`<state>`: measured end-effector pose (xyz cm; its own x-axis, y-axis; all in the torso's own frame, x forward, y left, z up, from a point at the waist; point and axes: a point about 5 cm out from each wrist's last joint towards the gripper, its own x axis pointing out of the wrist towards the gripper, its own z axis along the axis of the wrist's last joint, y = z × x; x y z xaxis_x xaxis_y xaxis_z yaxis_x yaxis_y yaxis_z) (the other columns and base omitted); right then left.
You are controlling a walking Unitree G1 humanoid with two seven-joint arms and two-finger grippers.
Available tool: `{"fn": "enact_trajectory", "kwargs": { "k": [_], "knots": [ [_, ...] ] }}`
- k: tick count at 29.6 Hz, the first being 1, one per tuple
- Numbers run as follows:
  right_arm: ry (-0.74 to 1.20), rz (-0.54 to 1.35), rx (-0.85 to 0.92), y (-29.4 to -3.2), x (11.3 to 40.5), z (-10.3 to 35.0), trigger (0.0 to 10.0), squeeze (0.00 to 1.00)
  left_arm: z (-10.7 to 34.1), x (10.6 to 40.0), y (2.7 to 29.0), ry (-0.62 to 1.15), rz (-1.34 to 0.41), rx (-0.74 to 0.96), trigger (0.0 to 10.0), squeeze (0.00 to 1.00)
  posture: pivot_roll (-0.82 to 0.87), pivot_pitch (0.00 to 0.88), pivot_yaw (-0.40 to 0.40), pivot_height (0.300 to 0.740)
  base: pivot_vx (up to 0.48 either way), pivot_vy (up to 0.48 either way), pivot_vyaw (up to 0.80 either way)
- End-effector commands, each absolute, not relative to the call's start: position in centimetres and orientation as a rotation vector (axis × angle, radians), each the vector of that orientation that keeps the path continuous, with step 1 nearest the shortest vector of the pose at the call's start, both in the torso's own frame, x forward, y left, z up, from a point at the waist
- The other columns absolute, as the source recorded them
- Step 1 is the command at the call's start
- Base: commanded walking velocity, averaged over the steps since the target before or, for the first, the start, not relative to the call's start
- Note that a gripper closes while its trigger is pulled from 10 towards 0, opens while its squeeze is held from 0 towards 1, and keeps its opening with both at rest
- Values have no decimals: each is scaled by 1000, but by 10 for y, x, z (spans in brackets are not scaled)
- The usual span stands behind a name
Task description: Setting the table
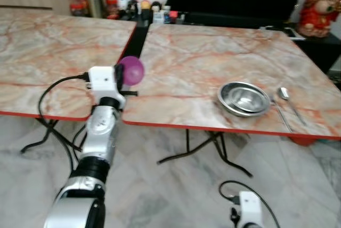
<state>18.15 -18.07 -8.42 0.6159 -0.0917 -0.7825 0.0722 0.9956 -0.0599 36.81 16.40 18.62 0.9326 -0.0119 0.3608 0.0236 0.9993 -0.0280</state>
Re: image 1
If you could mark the stainless steel fork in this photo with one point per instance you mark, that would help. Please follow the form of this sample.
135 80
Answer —
282 115

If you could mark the stainless steel spoon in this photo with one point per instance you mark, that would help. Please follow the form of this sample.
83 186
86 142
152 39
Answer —
284 94

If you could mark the small yellow headed doll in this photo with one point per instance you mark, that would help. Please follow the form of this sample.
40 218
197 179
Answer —
145 5

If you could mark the red plastic stool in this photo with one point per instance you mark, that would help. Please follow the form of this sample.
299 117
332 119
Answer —
305 140

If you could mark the red gold figurine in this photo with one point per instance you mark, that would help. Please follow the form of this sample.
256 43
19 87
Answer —
318 9

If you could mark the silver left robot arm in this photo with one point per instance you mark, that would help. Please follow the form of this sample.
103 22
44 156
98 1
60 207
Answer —
98 132

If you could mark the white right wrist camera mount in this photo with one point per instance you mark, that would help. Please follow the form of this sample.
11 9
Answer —
250 206

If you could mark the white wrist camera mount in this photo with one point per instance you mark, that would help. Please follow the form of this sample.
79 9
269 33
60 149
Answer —
102 81
250 206

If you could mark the black folding table legs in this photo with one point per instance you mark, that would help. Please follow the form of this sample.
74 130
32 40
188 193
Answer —
53 129
221 151

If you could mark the small black haired doll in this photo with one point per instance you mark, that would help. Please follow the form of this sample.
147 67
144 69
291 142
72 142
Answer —
134 6

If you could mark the stainless steel bowl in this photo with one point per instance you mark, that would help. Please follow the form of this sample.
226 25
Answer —
244 99

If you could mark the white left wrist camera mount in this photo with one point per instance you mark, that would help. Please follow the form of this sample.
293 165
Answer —
102 81

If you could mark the white flat device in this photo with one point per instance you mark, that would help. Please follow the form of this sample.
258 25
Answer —
282 32

